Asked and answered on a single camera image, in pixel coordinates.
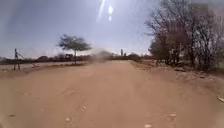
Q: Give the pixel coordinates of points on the distant low buildings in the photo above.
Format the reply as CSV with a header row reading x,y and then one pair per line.
x,y
66,57

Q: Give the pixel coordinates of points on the flat-topped tree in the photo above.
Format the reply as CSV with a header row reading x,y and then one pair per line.
x,y
74,43

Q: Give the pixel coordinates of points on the row of bare trees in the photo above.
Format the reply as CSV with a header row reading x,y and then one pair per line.
x,y
186,36

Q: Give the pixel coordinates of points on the distant tower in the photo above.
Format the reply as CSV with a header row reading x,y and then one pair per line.
x,y
121,52

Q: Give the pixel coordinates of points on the reddish dirt road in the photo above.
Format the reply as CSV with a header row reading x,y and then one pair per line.
x,y
106,96

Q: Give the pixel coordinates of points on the pale flat ground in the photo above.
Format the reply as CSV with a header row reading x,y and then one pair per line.
x,y
36,64

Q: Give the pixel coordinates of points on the stony dry verge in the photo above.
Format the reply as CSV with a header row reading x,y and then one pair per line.
x,y
186,75

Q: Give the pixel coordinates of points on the earth bank verge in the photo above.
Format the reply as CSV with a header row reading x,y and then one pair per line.
x,y
40,67

